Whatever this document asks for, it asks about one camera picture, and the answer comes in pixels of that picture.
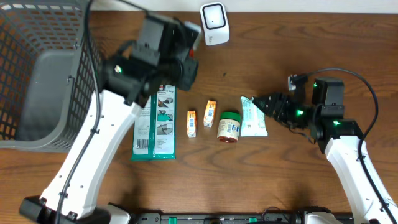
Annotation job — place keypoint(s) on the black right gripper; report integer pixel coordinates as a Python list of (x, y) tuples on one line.
[(286, 98)]

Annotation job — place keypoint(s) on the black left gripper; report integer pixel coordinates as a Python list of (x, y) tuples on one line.
[(188, 79)]

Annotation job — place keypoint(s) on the mint green wipes pack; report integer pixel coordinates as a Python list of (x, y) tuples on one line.
[(253, 121)]

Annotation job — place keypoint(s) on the green-lid seasoning jar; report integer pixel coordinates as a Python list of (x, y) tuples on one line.
[(229, 127)]

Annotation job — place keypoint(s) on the orange tissue pack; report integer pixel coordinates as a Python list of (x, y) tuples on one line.
[(209, 115), (191, 124)]

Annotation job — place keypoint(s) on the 3M comfort grip gloves pack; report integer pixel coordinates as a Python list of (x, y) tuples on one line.
[(154, 131)]

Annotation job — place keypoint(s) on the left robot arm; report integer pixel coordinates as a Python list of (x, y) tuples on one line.
[(162, 55)]

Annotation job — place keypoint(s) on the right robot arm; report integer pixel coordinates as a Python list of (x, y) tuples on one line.
[(340, 140)]

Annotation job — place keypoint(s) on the white barcode scanner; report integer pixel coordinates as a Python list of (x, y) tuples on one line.
[(215, 23)]

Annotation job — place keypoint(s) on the grey plastic basket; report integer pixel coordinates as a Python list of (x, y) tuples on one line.
[(46, 82)]

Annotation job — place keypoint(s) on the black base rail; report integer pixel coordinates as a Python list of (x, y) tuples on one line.
[(157, 218)]

